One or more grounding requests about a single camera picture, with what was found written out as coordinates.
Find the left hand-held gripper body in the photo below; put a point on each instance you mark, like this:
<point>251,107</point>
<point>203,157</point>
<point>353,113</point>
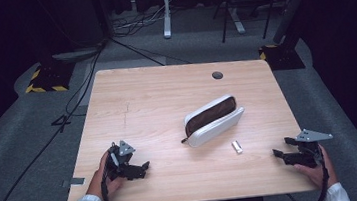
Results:
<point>121,158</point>

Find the white pencil case brown lining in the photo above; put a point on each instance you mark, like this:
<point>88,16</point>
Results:
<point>217,126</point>

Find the person's right hand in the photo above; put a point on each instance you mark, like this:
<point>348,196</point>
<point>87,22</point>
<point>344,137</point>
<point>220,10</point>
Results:
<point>316,173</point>

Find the black yellow striped base plate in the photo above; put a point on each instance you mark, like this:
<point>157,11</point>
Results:
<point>48,79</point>
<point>282,57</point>

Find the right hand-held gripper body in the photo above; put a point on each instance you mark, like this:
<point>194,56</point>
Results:
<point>307,150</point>

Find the person's left hand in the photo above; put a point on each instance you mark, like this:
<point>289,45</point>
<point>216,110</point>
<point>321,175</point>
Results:
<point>99,182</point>

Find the white desk frame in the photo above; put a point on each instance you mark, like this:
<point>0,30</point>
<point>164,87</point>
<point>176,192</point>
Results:
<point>167,18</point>

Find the small white eraser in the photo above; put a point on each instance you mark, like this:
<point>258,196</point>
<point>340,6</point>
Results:
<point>237,146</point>

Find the grey metal slanted pole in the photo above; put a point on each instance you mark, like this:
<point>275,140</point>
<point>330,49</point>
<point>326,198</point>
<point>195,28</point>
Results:
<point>293,4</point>

